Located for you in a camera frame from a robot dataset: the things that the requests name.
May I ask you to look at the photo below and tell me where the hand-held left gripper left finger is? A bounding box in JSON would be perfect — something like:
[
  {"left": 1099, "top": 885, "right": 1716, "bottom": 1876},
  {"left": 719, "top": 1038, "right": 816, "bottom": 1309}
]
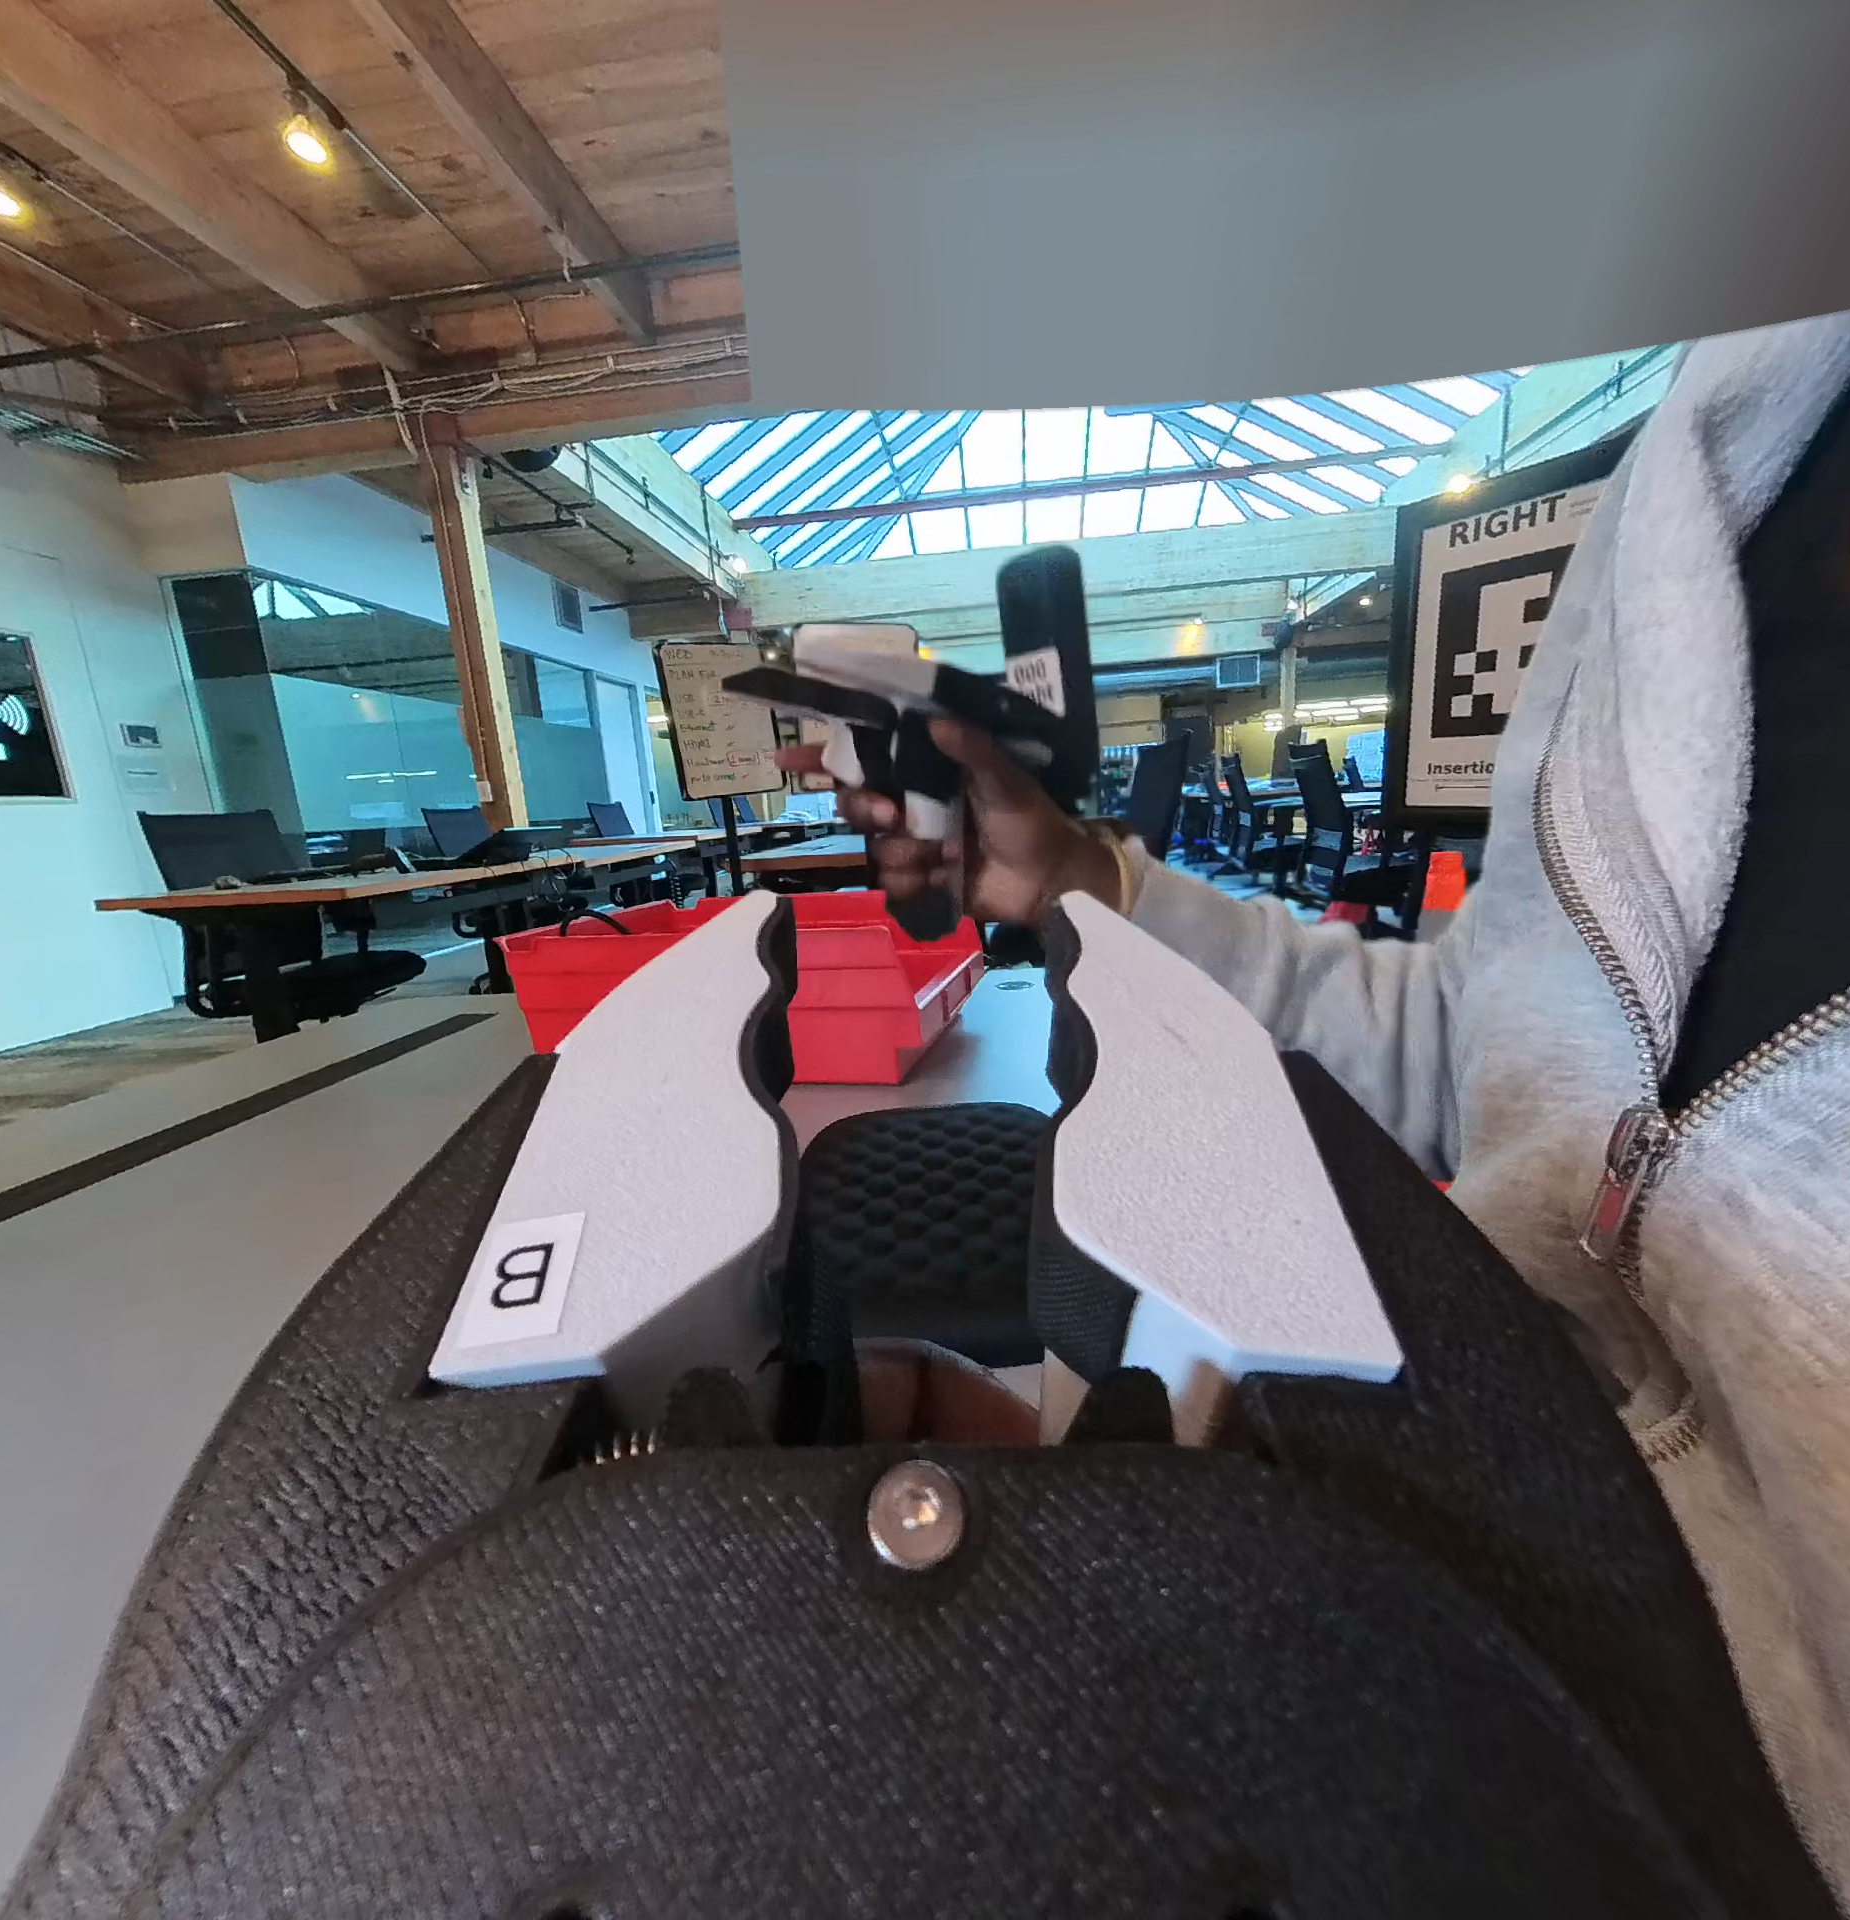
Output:
[{"left": 428, "top": 892, "right": 801, "bottom": 1445}]

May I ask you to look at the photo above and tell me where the red plastic bin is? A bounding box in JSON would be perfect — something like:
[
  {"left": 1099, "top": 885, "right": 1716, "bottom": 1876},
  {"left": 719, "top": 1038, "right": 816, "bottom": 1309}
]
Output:
[{"left": 497, "top": 889, "right": 990, "bottom": 1087}]

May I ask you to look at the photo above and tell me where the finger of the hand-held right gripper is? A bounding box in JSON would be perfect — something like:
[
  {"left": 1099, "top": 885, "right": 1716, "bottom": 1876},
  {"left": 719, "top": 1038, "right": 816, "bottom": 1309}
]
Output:
[{"left": 722, "top": 657, "right": 945, "bottom": 728}]

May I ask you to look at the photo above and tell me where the wooden post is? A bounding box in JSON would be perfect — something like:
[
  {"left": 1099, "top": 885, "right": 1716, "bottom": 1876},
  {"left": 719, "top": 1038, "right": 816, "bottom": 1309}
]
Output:
[{"left": 419, "top": 417, "right": 533, "bottom": 831}]

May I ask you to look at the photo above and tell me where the black phone wall sign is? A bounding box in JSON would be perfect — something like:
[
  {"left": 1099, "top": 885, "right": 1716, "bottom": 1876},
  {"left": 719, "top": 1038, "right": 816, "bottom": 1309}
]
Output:
[{"left": 0, "top": 626, "right": 77, "bottom": 805}]

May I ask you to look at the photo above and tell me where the person's right hand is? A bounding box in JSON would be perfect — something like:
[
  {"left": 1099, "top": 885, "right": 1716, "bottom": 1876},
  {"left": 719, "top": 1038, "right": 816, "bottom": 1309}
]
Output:
[{"left": 774, "top": 719, "right": 1134, "bottom": 936}]

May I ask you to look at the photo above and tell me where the black white marker sign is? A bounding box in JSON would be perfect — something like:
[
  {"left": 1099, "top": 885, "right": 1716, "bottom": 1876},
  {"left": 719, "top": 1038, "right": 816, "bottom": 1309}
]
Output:
[{"left": 1382, "top": 436, "right": 1634, "bottom": 834}]

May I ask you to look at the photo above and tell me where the wooden office desk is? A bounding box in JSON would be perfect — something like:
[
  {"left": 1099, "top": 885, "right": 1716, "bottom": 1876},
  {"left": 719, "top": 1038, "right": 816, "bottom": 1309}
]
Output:
[
  {"left": 96, "top": 837, "right": 705, "bottom": 1045},
  {"left": 722, "top": 832, "right": 873, "bottom": 895}
]

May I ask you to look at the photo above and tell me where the person's torso grey hoodie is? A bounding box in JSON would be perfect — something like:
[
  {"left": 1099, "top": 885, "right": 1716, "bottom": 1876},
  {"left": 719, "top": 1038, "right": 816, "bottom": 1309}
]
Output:
[{"left": 1443, "top": 306, "right": 1850, "bottom": 1920}]

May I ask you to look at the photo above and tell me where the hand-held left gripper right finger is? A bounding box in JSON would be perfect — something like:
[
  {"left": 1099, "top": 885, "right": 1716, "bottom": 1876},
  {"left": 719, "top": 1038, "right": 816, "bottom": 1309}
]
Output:
[{"left": 1030, "top": 892, "right": 1410, "bottom": 1449}]

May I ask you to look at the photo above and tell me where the row of black office chairs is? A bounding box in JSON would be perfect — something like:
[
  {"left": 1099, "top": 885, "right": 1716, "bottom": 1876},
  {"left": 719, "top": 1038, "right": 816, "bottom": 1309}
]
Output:
[{"left": 1120, "top": 728, "right": 1428, "bottom": 939}]

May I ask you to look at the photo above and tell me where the person's left hand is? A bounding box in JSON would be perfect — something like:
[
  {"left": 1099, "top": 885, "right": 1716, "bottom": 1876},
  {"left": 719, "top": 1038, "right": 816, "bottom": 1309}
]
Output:
[{"left": 861, "top": 1342, "right": 1045, "bottom": 1445}]

